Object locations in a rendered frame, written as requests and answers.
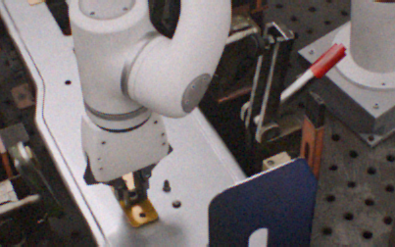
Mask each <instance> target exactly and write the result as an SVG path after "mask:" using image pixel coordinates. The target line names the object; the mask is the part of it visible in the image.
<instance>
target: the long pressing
mask: <svg viewBox="0 0 395 247"><path fill-rule="evenodd" d="M47 1H48V0H47ZM47 1H44V2H42V3H38V4H36V5H34V6H29V4H28V3H27V0H0V19H1V20H2V22H3V24H4V27H5V28H6V30H7V32H8V34H9V36H10V37H11V40H12V41H13V44H14V46H15V48H16V50H17V52H18V55H19V56H20V59H21V60H22V62H23V64H24V67H25V70H26V71H27V73H28V75H29V78H30V79H31V82H32V83H33V85H34V87H35V108H34V122H35V127H36V129H37V132H38V133H39V136H40V137H41V139H42V142H43V143H44V146H45V147H46V150H47V152H48V153H49V156H50V157H51V160H52V161H53V162H54V165H55V167H56V170H57V171H58V174H59V175H60V177H61V180H62V181H63V183H64V185H65V186H66V189H67V190H68V192H69V195H70V196H71V199H72V200H73V202H74V205H75V207H76V209H77V210H78V213H79V214H80V216H81V219H82V220H83V223H84V224H85V226H86V229H87V230H88V231H89V234H90V236H91V239H92V240H93V241H94V244H95V246H96V247H206V243H208V244H209V231H208V206H209V203H210V201H211V200H212V198H214V196H215V195H217V193H219V192H220V191H221V190H223V189H225V188H226V187H229V186H230V185H233V184H235V183H237V182H240V181H242V180H244V179H247V178H248V176H247V174H245V171H243V170H242V168H241V167H240V165H239V164H238V162H237V161H236V160H235V158H234V157H233V156H232V154H231V152H230V150H229V149H227V146H226V145H225V144H224V142H223V141H222V139H221V138H220V136H219V134H218V133H217V131H216V130H215V128H214V127H213V126H212V124H211V123H210V122H209V120H208V119H207V117H206V115H204V112H203V111H202V110H201V108H200V107H199V106H198V105H197V106H196V108H195V109H194V110H193V112H191V113H190V114H189V115H187V116H185V117H182V118H179V119H172V118H169V117H164V116H163V118H164V124H165V126H166V130H167V137H168V141H169V143H170V144H171V146H172V148H173V151H172V152H171V153H170V154H169V155H168V156H167V157H164V159H162V160H160V162H159V164H158V165H157V166H156V167H155V168H154V170H152V176H151V177H150V178H149V186H150V189H149V190H147V194H148V197H149V200H151V202H152V204H153V205H154V208H155V209H156V210H157V213H158V217H157V218H156V219H155V220H151V221H150V222H147V223H145V224H142V225H140V226H132V225H131V224H130V222H129V220H128V219H127V217H126V214H125V213H124V211H123V209H122V207H121V205H120V204H119V201H118V200H117V197H116V196H115V194H114V192H113V191H112V189H111V187H110V186H107V185H104V184H103V183H99V184H95V185H90V186H89V185H86V183H85V182H84V179H83V178H82V177H83V175H84V171H85V169H86V164H87V163H86V162H85V161H84V158H83V153H82V149H81V140H80V121H81V115H82V112H83V108H84V105H83V97H82V94H81V86H80V81H79V74H78V69H77V61H76V58H75V53H74V40H73V36H72V35H64V34H63V32H62V31H61V29H60V27H59V25H58V24H57V22H56V20H55V18H54V17H53V16H52V13H51V11H50V10H49V7H47V4H46V3H47ZM68 80H69V81H71V82H72V83H71V84H65V82H67V81H68ZM165 179H168V180H169V182H170V187H171V188H172V190H170V192H165V191H164V190H163V187H164V181H165ZM174 200H178V201H179V202H180V203H181V206H180V208H174V207H173V203H174ZM266 246H267V229H258V230H257V231H255V232H254V233H253V234H252V236H250V238H249V247H266Z"/></svg>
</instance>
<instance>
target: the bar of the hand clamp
mask: <svg viewBox="0 0 395 247"><path fill-rule="evenodd" d="M298 38H299V34H298V32H297V31H292V30H289V29H287V27H286V26H284V24H283V23H282V22H281V21H275V22H273V23H271V24H266V25H265V31H264V35H263V37H262V36H261V35H260V34H259V33H258V32H254V33H251V34H249V36H248V38H247V46H248V50H249V52H250V54H251V55H253V56H254V57H258V56H259V59H258V65H257V68H256V75H255V78H254V82H253V89H252V92H251V99H250V103H249V106H248V113H247V117H246V123H245V124H246V126H247V127H251V126H253V125H255V124H254V123H253V118H254V115H256V114H258V113H259V112H261V115H260V118H259V124H258V128H257V131H256V140H257V141H258V132H259V130H260V129H261V127H263V126H264V125H265V124H268V123H275V120H276V114H277V111H278V107H279V101H280V99H281V93H282V90H283V83H284V82H285V79H286V73H287V70H288V64H289V61H290V55H291V52H292V46H293V43H294V41H295V39H298Z"/></svg>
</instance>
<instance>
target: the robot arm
mask: <svg viewBox="0 0 395 247"><path fill-rule="evenodd" d="M351 2H352V4H351V16H350V17H351V23H350V24H349V25H346V26H345V27H343V28H342V29H340V31H338V33H337V34H336V36H335V37H334V40H333V41H332V45H334V43H337V44H338V45H339V44H340V43H342V44H343V46H345V47H346V48H347V49H348V50H347V51H345V53H346V55H347V56H346V57H344V58H343V59H342V61H340V62H339V63H337V65H335V66H334V67H335V69H336V70H338V72H339V73H340V74H341V75H342V76H343V77H345V79H346V80H348V81H350V82H352V83H353V84H354V85H357V86H359V87H361V88H364V89H367V90H373V91H395V0H351ZM180 5H181V7H180V17H179V21H178V23H177V28H176V30H175V34H174V36H173V39H169V38H167V37H164V36H163V35H162V34H161V33H160V32H158V31H157V30H156V29H155V28H154V27H153V25H152V23H151V22H150V16H149V8H148V0H72V2H71V4H70V6H69V16H70V24H71V28H72V36H73V40H74V50H75V58H76V61H77V69H78V74H79V81H80V86H81V94H82V97H83V105H84V108H83V112H82V115H81V121H80V140H81V149H82V153H83V158H84V161H85V162H86V163H87V164H86V169H85V171H84V175H83V177H82V178H83V179H84V182H85V183H86V185H89V186H90V185H95V184H99V183H103V184H104V185H107V186H114V194H115V196H116V197H117V200H118V201H123V203H124V205H125V206H126V207H127V208H128V207H130V206H131V201H130V196H129V191H128V187H127V185H126V184H125V181H124V180H123V176H124V175H125V174H129V173H131V172H132V175H133V185H134V187H135V188H136V189H137V191H138V192H139V195H140V196H141V199H142V200H144V201H145V200H148V194H147V190H149V189H150V186H149V178H150V177H151V176H152V170H154V168H155V167H156V166H157V165H158V164H159V162H160V160H162V159H164V157H167V156H168V155H169V154H170V153H171V152H172V151H173V148H172V146H171V144H170V143H169V141H168V137H167V130H166V126H165V124H164V118H163V116H164V117H169V118H172V119H179V118H182V117H185V116H187V115H189V114H190V113H191V112H193V110H194V109H195V108H196V106H197V105H198V104H199V102H200V101H201V100H202V98H203V96H204V93H205V92H206V89H207V88H208V86H209V83H210V82H211V80H212V77H213V75H214V72H215V70H216V68H217V64H218V63H219V61H220V57H221V56H222V51H223V49H224V46H225V44H226V40H227V37H228V34H229V27H230V23H231V1H230V0H180Z"/></svg>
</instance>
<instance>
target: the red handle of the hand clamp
mask: <svg viewBox="0 0 395 247"><path fill-rule="evenodd" d="M347 50H348V49H347V48H346V47H345V46H343V44H342V43H340V44H339V45H338V44H337V43H334V45H332V46H331V47H330V48H329V49H328V50H327V51H325V52H324V53H323V55H321V56H320V57H319V58H318V59H317V60H316V61H315V62H313V63H312V64H311V65H310V66H309V67H308V69H307V70H306V71H305V72H304V73H303V74H301V76H299V77H298V78H297V79H296V80H295V81H293V83H291V85H289V86H288V87H287V88H286V89H285V90H283V91H282V93H281V99H280V101H279V107H278V111H277V114H276V115H279V113H280V112H282V111H283V110H284V109H285V108H286V107H288V106H289V104H291V102H294V100H295V99H296V98H297V97H299V96H300V95H301V94H302V93H303V92H304V91H306V89H308V87H310V86H311V85H312V84H313V83H314V82H315V81H317V80H318V79H321V78H322V77H323V76H324V75H325V74H326V73H327V72H328V71H330V70H331V69H332V68H333V67H334V66H335V65H337V63H339V62H340V61H342V59H343V58H344V57H346V56H347V55H346V53H345V51H347ZM260 115H261V112H259V113H258V114H256V115H254V118H253V123H254V124H255V125H256V127H258V124H259V118H260Z"/></svg>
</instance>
